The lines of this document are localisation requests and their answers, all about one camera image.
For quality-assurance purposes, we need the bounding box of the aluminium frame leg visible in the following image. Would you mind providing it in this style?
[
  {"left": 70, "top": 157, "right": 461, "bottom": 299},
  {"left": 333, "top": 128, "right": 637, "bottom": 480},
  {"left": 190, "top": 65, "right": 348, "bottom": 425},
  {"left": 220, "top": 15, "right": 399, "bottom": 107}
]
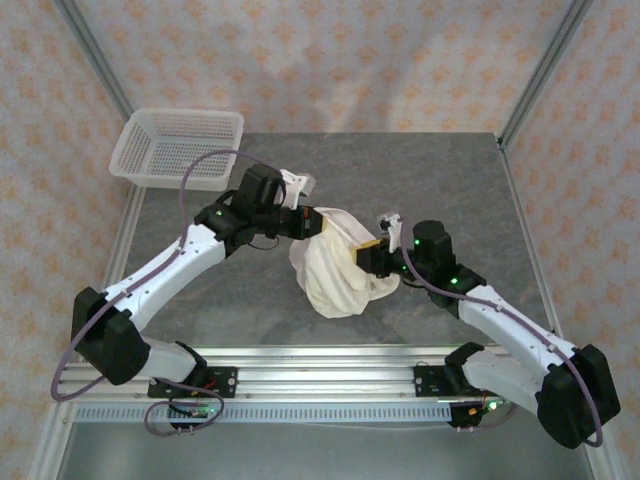
[
  {"left": 587, "top": 442, "right": 621, "bottom": 480},
  {"left": 27, "top": 399, "right": 76, "bottom": 480}
]

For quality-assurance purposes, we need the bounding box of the aluminium rail beam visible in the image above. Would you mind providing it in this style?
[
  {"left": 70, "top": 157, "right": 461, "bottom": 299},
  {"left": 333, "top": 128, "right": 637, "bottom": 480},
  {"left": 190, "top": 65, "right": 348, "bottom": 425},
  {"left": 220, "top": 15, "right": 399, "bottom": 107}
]
[{"left": 52, "top": 344, "right": 601, "bottom": 402}]

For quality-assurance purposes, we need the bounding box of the aluminium frame post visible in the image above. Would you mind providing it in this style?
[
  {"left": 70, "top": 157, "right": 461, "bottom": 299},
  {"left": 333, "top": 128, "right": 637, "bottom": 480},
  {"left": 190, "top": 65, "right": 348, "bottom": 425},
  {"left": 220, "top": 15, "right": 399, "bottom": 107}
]
[
  {"left": 499, "top": 0, "right": 594, "bottom": 151},
  {"left": 59, "top": 0, "right": 134, "bottom": 124}
]

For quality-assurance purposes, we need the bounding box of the circuit board with green light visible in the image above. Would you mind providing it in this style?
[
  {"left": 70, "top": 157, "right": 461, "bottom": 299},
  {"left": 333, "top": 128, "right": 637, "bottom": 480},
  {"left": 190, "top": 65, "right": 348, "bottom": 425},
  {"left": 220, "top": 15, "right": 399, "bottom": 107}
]
[
  {"left": 167, "top": 402, "right": 224, "bottom": 421},
  {"left": 467, "top": 397, "right": 514, "bottom": 419}
]

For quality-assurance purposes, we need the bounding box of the white t-shirt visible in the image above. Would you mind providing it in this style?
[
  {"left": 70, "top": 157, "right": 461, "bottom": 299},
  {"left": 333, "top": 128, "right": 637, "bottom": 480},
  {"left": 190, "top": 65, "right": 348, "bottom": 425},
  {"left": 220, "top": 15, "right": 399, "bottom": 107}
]
[{"left": 288, "top": 205, "right": 401, "bottom": 320}]

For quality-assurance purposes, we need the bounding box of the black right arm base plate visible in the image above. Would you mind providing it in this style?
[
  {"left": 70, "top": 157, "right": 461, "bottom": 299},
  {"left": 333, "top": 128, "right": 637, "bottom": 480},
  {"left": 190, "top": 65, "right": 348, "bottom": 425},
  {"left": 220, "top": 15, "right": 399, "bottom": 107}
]
[{"left": 413, "top": 364, "right": 469, "bottom": 400}]

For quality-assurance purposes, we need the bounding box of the white perforated plastic basket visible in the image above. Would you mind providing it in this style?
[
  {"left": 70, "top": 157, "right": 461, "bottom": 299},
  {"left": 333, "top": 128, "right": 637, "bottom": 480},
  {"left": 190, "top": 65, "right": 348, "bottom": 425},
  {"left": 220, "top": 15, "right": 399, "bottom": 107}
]
[{"left": 108, "top": 107, "right": 245, "bottom": 192}]

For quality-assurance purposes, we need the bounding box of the slotted grey cable duct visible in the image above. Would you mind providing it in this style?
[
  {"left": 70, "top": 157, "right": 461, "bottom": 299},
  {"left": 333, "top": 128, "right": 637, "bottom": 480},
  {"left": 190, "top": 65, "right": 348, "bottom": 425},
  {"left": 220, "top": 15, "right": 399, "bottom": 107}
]
[{"left": 74, "top": 403, "right": 454, "bottom": 424}]

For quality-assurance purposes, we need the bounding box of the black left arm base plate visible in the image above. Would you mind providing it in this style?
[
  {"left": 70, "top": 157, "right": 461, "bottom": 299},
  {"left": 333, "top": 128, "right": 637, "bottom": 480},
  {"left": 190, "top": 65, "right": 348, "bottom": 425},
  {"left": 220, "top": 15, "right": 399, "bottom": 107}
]
[{"left": 147, "top": 366, "right": 239, "bottom": 400}]

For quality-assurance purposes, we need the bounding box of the aluminium table side rail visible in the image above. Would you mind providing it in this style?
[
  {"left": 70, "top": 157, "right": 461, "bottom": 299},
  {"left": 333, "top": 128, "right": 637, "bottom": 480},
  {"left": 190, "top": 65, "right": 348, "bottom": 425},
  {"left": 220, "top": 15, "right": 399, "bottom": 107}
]
[
  {"left": 499, "top": 139, "right": 570, "bottom": 360},
  {"left": 77, "top": 187, "right": 147, "bottom": 361}
]

